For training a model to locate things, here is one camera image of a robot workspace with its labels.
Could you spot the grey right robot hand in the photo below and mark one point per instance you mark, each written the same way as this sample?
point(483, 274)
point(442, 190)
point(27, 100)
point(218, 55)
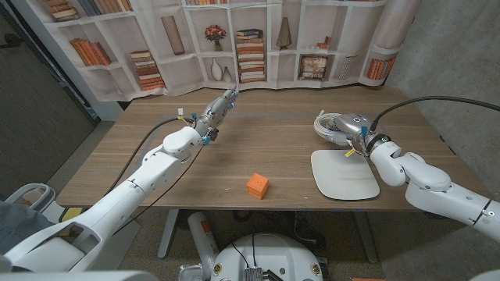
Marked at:
point(353, 125)

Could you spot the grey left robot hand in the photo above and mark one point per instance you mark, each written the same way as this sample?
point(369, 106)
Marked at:
point(215, 113)

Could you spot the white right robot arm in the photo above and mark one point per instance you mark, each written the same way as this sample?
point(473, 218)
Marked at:
point(426, 179)

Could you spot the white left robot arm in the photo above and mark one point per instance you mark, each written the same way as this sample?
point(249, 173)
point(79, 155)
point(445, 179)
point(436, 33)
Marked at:
point(160, 171)

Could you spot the white paper plate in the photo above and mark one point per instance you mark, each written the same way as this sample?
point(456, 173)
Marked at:
point(343, 175)

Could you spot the orange cube block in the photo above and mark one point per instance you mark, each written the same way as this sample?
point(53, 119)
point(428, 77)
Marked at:
point(258, 186)

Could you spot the printed bookshelf backdrop cloth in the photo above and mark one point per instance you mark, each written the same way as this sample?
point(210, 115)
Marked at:
point(176, 78)

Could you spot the grey table leg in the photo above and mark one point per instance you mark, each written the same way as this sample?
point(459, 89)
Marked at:
point(168, 234)
point(366, 238)

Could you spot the white roll with orange label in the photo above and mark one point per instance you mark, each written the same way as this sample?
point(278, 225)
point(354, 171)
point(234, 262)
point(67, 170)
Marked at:
point(203, 238)

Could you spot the white robot torso base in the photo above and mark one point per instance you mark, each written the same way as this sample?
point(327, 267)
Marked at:
point(269, 253)

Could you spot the aluminium foil tray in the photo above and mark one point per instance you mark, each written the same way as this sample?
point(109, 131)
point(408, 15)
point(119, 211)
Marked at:
point(190, 272)

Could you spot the yellow flat object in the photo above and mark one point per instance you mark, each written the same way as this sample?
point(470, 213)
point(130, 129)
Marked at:
point(72, 214)

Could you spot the person leg in jeans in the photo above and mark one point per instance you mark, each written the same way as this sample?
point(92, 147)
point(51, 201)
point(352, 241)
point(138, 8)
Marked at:
point(15, 224)

